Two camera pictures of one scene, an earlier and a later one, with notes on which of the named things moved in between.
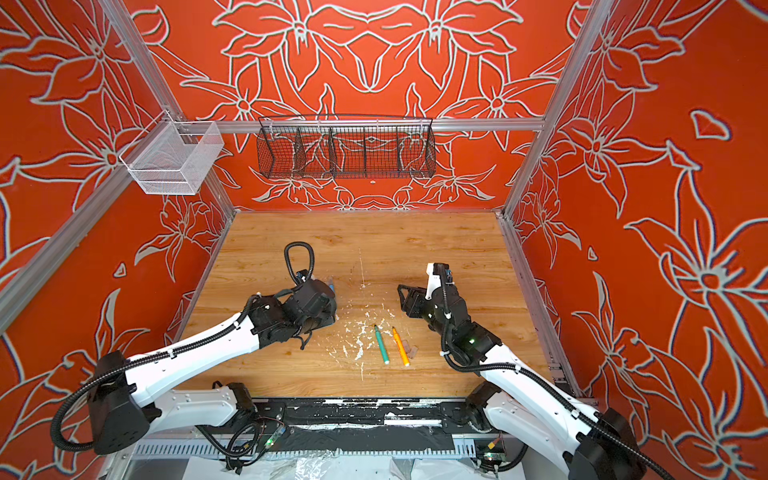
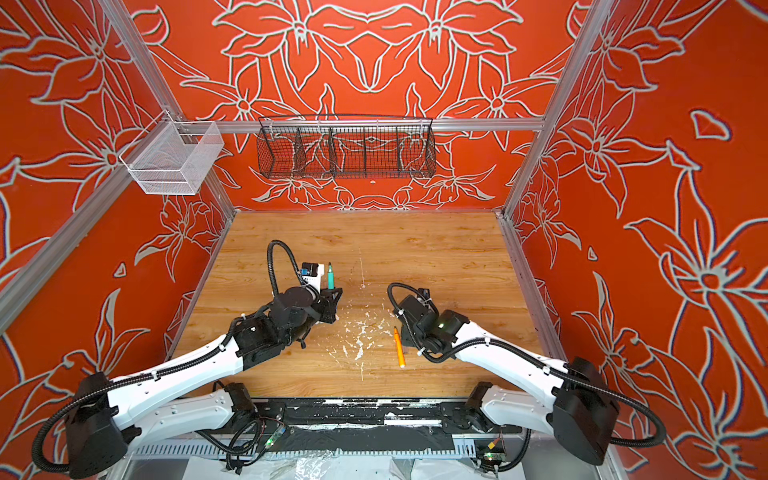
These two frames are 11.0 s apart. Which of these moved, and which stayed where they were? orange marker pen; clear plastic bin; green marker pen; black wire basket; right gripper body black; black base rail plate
Moved: right gripper body black; green marker pen
Stayed: black base rail plate; black wire basket; orange marker pen; clear plastic bin
